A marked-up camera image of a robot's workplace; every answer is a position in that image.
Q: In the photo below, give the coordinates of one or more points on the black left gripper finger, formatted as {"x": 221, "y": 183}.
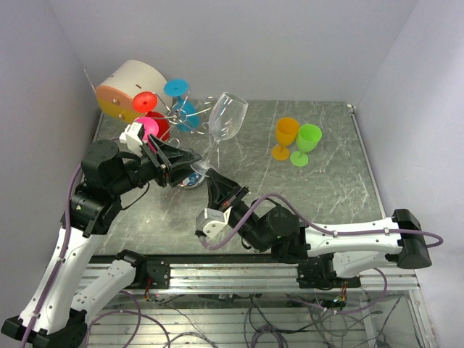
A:
{"x": 181, "y": 174}
{"x": 172, "y": 156}

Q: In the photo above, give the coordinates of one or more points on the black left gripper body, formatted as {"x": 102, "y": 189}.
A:
{"x": 151, "y": 167}

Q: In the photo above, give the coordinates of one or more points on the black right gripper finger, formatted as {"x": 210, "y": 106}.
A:
{"x": 216, "y": 179}
{"x": 216, "y": 197}

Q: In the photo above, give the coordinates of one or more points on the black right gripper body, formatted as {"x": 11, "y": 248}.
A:
{"x": 239, "y": 209}

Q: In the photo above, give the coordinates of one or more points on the chrome wine glass rack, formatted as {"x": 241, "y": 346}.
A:
{"x": 209, "y": 102}

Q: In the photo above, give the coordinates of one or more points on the clear wine glass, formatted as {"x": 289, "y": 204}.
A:
{"x": 225, "y": 121}

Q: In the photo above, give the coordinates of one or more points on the orange wine glass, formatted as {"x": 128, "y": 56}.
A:
{"x": 286, "y": 131}

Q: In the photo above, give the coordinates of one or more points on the green wine glass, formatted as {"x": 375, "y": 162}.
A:
{"x": 307, "y": 139}

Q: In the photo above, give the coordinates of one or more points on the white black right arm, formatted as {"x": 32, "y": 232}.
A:
{"x": 353, "y": 247}

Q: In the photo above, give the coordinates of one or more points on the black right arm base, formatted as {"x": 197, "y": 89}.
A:
{"x": 319, "y": 273}

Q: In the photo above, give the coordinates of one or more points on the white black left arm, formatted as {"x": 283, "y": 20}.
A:
{"x": 58, "y": 315}

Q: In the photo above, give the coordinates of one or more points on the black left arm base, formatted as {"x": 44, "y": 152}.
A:
{"x": 152, "y": 273}

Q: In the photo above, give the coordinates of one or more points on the red wine glass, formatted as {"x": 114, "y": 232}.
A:
{"x": 145, "y": 103}

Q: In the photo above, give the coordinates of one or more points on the pink wine glass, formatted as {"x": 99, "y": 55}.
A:
{"x": 150, "y": 127}

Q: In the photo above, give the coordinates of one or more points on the blue wine glass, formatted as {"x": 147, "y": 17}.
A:
{"x": 183, "y": 113}

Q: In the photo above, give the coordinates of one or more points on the white round container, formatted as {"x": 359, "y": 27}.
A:
{"x": 115, "y": 94}

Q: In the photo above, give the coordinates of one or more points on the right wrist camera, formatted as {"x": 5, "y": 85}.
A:
{"x": 210, "y": 222}

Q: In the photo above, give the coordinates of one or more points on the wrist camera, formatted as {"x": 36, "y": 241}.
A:
{"x": 132, "y": 137}
{"x": 210, "y": 222}

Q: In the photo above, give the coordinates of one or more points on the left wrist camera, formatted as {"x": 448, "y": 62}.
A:
{"x": 132, "y": 137}

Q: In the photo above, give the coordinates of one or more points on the aluminium rail frame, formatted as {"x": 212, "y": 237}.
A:
{"x": 233, "y": 269}

